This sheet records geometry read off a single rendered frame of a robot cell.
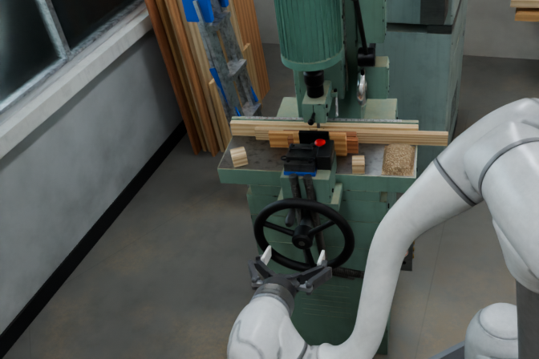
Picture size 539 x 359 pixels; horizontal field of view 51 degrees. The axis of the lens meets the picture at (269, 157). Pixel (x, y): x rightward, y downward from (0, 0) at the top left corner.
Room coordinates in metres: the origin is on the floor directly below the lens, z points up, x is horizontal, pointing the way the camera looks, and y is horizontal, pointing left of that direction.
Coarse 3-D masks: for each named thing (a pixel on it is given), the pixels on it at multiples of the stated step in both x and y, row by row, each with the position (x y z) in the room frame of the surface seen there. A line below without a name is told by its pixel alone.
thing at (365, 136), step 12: (264, 132) 1.49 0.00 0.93; (360, 132) 1.39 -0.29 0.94; (372, 132) 1.38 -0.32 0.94; (384, 132) 1.37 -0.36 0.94; (396, 132) 1.36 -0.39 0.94; (408, 132) 1.35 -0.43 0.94; (420, 132) 1.34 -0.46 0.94; (432, 132) 1.33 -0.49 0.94; (444, 132) 1.32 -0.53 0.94; (420, 144) 1.33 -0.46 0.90; (432, 144) 1.32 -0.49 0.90; (444, 144) 1.31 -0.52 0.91
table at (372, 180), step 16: (240, 144) 1.49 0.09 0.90; (256, 144) 1.47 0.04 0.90; (368, 144) 1.37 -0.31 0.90; (384, 144) 1.36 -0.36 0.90; (224, 160) 1.42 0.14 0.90; (256, 160) 1.39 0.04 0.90; (272, 160) 1.37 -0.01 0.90; (336, 160) 1.32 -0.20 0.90; (368, 160) 1.30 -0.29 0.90; (416, 160) 1.26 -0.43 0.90; (224, 176) 1.37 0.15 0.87; (240, 176) 1.36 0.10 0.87; (256, 176) 1.34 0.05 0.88; (272, 176) 1.32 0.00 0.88; (336, 176) 1.26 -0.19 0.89; (352, 176) 1.24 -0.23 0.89; (368, 176) 1.23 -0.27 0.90; (384, 176) 1.22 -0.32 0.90; (400, 176) 1.20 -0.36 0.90; (336, 192) 1.21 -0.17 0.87; (400, 192) 1.20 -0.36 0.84; (336, 208) 1.17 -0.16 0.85
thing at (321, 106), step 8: (328, 80) 1.51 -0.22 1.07; (328, 88) 1.47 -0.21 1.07; (304, 96) 1.44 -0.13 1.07; (328, 96) 1.44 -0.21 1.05; (304, 104) 1.40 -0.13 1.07; (312, 104) 1.39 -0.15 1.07; (320, 104) 1.39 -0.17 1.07; (328, 104) 1.44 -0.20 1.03; (304, 112) 1.40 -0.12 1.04; (312, 112) 1.39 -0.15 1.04; (320, 112) 1.39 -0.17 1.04; (328, 112) 1.43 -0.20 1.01; (304, 120) 1.40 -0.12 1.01; (320, 120) 1.39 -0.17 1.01
